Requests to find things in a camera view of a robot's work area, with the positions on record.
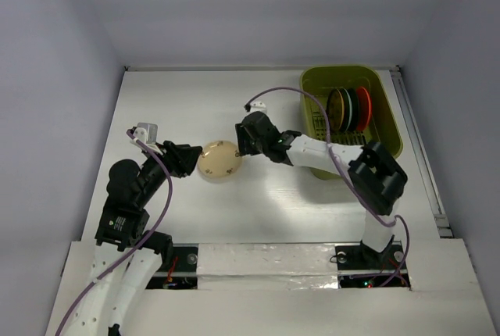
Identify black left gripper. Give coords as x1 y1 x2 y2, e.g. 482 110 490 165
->
136 138 202 204

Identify beige wooden plate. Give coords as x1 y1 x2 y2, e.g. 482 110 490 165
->
197 140 243 182

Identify yellow rimmed dark plate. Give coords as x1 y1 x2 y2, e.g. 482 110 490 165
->
327 88 347 132

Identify orange plastic plate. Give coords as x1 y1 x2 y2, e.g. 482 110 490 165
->
356 87 372 131

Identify black plate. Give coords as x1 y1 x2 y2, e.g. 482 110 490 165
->
348 88 361 131

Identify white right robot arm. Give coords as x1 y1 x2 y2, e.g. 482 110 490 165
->
235 112 408 267

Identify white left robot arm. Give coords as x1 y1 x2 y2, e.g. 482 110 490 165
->
55 139 202 335

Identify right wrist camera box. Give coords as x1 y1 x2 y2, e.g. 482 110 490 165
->
244 100 267 118

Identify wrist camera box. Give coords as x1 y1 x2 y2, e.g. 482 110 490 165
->
131 122 158 151
244 100 267 118

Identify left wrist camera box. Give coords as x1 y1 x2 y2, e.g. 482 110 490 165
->
131 122 158 151

